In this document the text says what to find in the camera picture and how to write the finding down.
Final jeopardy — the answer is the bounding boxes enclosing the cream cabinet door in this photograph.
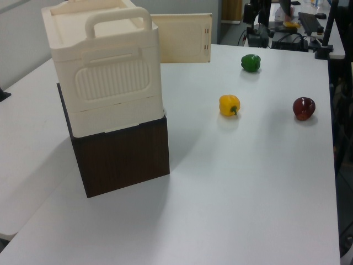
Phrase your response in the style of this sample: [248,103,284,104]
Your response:
[150,13,213,64]

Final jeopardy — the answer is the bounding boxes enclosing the cream plastic cabinet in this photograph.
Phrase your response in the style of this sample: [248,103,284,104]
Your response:
[41,0,168,138]

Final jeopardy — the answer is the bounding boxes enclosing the yellow bell pepper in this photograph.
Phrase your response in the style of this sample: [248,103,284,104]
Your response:
[218,94,241,118]

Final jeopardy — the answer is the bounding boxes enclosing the dark brown wooden box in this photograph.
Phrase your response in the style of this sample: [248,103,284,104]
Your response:
[56,82,171,199]

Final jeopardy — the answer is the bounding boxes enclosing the green bell pepper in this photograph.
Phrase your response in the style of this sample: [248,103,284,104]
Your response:
[240,54,261,73]

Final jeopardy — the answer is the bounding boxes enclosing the black device on stand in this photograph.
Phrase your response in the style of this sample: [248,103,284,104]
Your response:
[242,0,274,49]

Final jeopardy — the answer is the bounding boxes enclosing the dark red bell pepper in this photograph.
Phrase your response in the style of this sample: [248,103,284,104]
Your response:
[292,96,317,121]

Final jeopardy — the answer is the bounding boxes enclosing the yellow wooden partition panel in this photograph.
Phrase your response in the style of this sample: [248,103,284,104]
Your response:
[220,0,245,25]

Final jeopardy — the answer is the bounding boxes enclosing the black electronics box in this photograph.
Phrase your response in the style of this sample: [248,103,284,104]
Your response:
[271,29,309,52]

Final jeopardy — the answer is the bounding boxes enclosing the black keyboard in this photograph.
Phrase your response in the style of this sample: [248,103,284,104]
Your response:
[297,12,324,36]

